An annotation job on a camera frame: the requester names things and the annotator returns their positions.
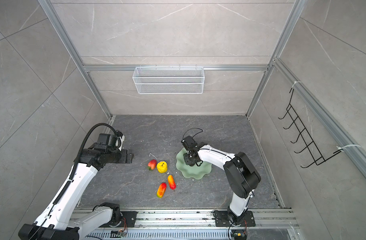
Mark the yellow fake apple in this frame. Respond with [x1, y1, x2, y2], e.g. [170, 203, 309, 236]
[157, 161, 168, 174]

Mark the black right camera cable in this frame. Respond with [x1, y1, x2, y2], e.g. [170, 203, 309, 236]
[182, 127, 204, 140]

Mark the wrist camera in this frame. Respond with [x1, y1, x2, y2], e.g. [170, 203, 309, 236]
[116, 131, 125, 151]
[181, 136, 198, 151]

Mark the aluminium mounting rail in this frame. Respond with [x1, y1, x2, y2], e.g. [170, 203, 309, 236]
[49, 208, 300, 240]

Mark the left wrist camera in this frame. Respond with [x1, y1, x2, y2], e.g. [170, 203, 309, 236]
[116, 131, 125, 151]

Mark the green wavy fruit bowl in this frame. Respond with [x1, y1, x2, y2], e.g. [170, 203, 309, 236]
[176, 148, 212, 180]

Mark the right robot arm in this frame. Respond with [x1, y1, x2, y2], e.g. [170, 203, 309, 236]
[182, 140, 262, 226]

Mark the red yellow fake mango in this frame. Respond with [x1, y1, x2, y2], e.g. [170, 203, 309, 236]
[156, 183, 167, 198]

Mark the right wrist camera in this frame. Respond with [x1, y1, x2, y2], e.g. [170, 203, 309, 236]
[181, 136, 198, 151]

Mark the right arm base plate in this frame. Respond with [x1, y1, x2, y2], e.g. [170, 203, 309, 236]
[213, 210, 256, 227]

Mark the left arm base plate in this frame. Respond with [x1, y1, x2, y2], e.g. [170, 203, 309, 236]
[109, 211, 138, 229]

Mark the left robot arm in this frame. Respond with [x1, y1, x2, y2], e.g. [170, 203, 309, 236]
[18, 131, 133, 240]

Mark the black wire hook rack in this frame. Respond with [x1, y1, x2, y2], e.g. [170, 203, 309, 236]
[278, 89, 343, 169]

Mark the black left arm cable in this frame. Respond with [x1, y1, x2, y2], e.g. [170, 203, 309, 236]
[45, 122, 119, 217]

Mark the red fake pear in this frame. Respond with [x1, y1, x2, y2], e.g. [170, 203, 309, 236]
[148, 160, 157, 171]

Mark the red orange fake mango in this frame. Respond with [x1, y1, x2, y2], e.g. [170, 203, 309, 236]
[168, 175, 177, 190]

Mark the white wire mesh basket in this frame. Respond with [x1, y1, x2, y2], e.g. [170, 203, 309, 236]
[133, 66, 205, 95]

